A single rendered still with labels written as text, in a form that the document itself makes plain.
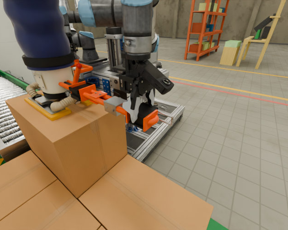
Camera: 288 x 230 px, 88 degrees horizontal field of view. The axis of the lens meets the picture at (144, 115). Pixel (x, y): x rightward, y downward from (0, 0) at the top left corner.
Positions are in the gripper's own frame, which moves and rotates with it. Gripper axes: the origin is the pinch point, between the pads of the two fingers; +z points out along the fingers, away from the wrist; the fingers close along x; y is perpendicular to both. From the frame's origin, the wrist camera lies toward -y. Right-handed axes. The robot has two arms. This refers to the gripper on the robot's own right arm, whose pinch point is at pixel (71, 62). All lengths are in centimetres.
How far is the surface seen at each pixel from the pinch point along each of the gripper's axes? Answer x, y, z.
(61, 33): -21.4, 38.6, -22.3
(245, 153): 115, 136, 108
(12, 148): -56, -5, 50
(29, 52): -35, 35, -16
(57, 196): -53, 52, 53
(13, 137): -51, -27, 54
